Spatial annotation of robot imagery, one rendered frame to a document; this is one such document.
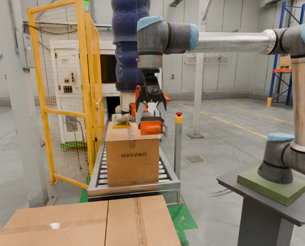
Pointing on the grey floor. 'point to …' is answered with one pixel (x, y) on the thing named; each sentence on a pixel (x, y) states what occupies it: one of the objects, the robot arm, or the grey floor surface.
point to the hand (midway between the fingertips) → (151, 123)
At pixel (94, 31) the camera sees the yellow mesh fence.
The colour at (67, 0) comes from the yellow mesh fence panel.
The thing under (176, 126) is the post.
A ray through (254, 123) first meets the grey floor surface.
